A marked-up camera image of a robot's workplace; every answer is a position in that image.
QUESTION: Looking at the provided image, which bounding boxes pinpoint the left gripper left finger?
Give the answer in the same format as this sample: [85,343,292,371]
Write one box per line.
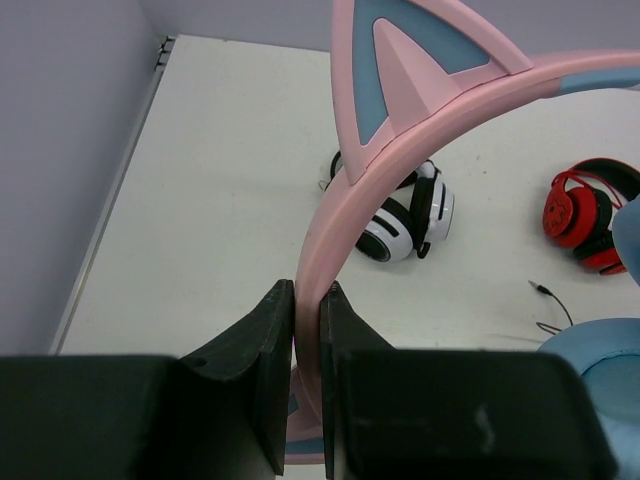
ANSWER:
[178,279,294,475]

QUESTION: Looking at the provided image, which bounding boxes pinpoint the black headphone audio cable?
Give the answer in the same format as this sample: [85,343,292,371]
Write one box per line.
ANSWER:
[527,279,576,337]

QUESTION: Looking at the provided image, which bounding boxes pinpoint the pink blue cat-ear headphones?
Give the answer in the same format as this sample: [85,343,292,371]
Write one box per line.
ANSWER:
[285,1,639,465]

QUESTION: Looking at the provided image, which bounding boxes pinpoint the white black headphones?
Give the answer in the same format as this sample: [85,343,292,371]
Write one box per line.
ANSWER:
[317,148,457,265]

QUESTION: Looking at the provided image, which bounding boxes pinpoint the red black headphones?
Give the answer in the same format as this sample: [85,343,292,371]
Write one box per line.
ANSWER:
[542,158,639,276]

